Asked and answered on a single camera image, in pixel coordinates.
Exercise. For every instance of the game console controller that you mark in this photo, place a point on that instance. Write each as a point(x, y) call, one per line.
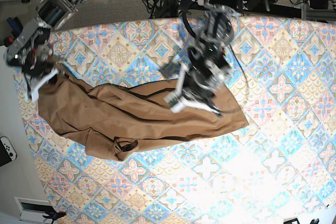
point(7, 152)

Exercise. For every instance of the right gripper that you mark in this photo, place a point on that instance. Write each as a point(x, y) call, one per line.
point(40, 73)

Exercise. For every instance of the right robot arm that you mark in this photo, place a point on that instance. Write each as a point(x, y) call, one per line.
point(31, 50)

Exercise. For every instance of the red black clamp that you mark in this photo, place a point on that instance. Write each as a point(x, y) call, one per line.
point(8, 41)

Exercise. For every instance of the blue black clamp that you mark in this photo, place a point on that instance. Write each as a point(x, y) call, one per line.
point(16, 26)

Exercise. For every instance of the brown t-shirt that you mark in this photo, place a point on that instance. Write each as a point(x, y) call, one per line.
point(112, 122)

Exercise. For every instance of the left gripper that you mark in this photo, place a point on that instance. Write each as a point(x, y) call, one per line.
point(194, 90)

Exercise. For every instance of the orange black bottom clamp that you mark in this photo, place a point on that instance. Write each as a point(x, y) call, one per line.
point(53, 215)

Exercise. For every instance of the patterned tile tablecloth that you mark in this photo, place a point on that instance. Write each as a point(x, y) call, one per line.
point(280, 165)

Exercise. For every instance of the white box with window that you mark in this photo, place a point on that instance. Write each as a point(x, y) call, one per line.
point(32, 210)

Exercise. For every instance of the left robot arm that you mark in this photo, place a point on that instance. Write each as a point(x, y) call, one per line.
point(214, 37)

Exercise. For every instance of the white power strip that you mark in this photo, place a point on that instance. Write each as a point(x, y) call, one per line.
point(200, 2)

